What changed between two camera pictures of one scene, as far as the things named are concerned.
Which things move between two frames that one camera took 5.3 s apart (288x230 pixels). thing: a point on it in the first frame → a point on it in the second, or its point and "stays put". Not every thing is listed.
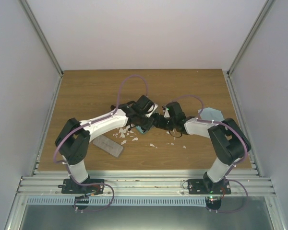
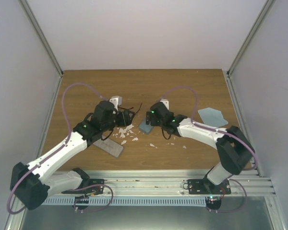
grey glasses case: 108,145 stays put
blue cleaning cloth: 210,113 stays put
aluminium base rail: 140,183 stays put
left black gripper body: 143,124 → 120,123
